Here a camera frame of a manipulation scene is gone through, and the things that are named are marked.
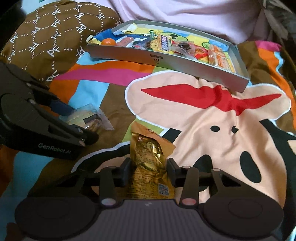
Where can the red snack packet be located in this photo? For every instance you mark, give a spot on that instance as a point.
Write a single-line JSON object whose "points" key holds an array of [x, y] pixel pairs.
{"points": [[200, 52]]}

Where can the pink bed sheet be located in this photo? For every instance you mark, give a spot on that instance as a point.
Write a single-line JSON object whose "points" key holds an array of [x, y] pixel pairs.
{"points": [[235, 21]]}

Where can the clear round biscuit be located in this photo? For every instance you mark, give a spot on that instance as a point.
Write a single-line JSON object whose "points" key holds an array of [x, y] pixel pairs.
{"points": [[88, 117]]}

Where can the gold foil snack packet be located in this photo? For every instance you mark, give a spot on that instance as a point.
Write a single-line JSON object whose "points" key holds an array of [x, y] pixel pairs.
{"points": [[149, 153]]}

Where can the brown patterned pillow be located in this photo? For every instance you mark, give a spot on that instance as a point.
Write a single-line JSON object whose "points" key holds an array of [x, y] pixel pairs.
{"points": [[53, 37]]}

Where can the dark dried meat packet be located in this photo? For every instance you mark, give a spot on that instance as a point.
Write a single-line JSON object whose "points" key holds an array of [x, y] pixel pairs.
{"points": [[186, 49]]}

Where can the clear bag of clothes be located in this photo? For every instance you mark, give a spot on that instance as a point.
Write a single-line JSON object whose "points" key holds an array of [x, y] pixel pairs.
{"points": [[281, 18]]}

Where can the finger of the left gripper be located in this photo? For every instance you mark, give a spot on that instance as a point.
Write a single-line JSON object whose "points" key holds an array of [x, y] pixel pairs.
{"points": [[63, 135], [48, 103]]}

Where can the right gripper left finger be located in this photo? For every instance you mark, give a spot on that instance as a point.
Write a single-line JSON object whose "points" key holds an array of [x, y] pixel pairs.
{"points": [[113, 182]]}

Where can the colourful cartoon blanket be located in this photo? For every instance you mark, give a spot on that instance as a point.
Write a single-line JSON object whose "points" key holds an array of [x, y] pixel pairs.
{"points": [[250, 135]]}

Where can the pink sausage pack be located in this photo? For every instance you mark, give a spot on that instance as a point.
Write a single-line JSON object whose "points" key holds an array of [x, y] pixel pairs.
{"points": [[125, 42]]}

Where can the grey cardboard box tray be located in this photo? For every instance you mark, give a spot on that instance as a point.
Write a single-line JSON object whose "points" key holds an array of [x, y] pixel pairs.
{"points": [[139, 51]]}

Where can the yellow blue biscuit packet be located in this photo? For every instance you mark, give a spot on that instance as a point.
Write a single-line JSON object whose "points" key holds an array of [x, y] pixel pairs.
{"points": [[160, 42]]}

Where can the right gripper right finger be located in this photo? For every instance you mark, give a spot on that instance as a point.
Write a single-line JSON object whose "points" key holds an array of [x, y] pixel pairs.
{"points": [[187, 178]]}

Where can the orange white snack packet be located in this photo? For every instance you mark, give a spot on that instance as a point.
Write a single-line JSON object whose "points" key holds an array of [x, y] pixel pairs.
{"points": [[218, 58]]}

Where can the small orange fruit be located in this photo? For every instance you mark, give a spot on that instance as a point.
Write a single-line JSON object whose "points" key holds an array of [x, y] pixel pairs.
{"points": [[108, 42]]}

